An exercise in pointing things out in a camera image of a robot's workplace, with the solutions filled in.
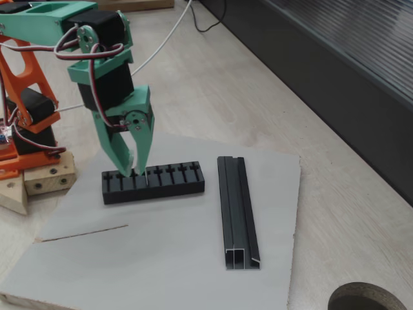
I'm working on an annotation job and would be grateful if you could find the black slotted block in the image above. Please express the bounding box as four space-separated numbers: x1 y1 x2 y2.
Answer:
101 160 207 206

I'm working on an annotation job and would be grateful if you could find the light wooden base block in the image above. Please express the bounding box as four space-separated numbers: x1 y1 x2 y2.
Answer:
24 151 77 196

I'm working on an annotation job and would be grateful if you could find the grey board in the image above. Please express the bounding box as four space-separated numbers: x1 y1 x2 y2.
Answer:
0 130 301 310

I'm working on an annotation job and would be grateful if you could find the wooden wedge block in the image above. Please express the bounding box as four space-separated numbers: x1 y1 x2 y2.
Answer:
0 176 29 216

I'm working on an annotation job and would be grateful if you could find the black aluminium profile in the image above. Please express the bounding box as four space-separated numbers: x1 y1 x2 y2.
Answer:
216 156 262 271

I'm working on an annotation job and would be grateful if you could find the white USB cable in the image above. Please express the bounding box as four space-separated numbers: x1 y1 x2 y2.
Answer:
56 0 194 112

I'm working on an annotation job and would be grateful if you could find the black power cable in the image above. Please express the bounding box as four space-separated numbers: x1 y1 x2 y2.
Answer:
190 0 227 33

